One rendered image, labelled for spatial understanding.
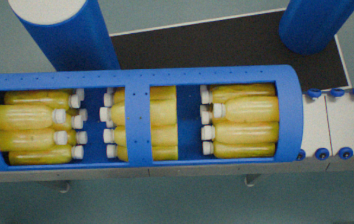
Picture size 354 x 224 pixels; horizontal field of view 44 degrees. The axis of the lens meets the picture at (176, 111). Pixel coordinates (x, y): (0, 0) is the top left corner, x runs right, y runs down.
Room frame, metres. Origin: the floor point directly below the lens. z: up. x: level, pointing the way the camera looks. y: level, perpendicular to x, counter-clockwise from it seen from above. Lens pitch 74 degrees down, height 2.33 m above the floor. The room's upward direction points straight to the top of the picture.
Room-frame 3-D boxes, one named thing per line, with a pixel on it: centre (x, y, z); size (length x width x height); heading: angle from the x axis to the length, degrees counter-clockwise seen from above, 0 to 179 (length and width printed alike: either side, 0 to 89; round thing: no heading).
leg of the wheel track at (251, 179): (0.28, -0.39, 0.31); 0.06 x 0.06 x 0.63; 2
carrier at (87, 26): (0.80, 0.43, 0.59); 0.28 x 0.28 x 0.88
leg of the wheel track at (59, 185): (0.24, 0.59, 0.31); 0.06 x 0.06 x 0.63; 2
